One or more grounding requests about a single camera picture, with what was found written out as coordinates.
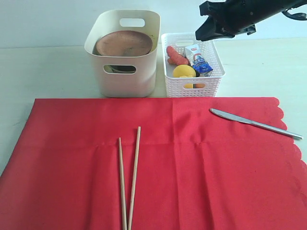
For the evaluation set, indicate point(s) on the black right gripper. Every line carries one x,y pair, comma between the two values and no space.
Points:
233,17

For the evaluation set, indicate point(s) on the blue white milk carton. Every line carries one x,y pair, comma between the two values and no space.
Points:
197,61

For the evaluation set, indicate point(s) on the red sausage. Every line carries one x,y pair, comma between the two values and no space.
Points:
174,58

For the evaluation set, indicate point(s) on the yellow lemon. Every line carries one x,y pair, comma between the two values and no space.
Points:
183,70

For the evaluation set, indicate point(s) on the brown egg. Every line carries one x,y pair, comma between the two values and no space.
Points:
199,85

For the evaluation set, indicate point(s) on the brown wooden plate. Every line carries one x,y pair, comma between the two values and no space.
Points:
126,43

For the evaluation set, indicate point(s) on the silver metal knife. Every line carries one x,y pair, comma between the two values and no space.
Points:
243,120

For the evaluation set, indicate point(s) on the stainless steel cup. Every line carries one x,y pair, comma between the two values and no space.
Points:
123,69

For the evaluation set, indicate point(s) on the white ceramic bowl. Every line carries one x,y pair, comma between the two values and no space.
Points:
111,69

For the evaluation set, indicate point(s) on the wooden chopstick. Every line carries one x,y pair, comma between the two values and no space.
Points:
122,187
134,178

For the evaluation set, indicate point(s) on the yellow cheese wedge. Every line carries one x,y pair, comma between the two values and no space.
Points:
190,76

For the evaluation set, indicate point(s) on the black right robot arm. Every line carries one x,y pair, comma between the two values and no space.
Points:
273,7

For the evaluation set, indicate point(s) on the white perforated plastic basket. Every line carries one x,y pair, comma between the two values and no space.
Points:
184,87

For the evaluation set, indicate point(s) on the cream plastic storage bin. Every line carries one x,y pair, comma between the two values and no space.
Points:
141,83

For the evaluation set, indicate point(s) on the red table cloth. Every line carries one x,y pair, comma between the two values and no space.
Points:
196,171

